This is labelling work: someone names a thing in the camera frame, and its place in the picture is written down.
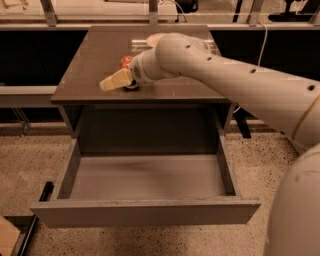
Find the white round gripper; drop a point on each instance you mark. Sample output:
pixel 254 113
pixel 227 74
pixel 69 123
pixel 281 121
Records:
pixel 137 71

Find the red coke can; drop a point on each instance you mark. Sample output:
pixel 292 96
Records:
pixel 124 63

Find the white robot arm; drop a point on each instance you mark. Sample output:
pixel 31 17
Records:
pixel 287 103

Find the dark grey drawer cabinet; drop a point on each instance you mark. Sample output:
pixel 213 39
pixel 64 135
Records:
pixel 179 116

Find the open grey top drawer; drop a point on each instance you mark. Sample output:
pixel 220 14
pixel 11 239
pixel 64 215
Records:
pixel 152 190

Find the grey horizontal railing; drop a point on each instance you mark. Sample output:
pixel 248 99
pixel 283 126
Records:
pixel 26 96

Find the black floor rail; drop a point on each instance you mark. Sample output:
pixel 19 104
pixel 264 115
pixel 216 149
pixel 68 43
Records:
pixel 32 224

